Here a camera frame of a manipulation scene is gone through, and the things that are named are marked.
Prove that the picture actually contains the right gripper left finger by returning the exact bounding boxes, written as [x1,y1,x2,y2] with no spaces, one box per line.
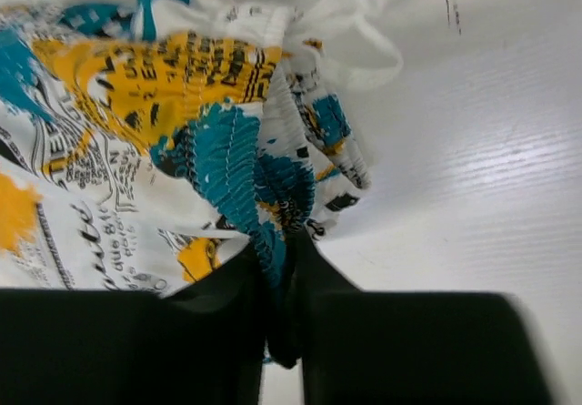
[1,248,265,404]

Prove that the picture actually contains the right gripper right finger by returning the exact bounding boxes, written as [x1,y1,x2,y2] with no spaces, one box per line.
[290,233,555,404]

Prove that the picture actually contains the white teal yellow patterned shorts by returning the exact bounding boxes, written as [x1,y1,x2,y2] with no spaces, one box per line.
[1,0,403,368]

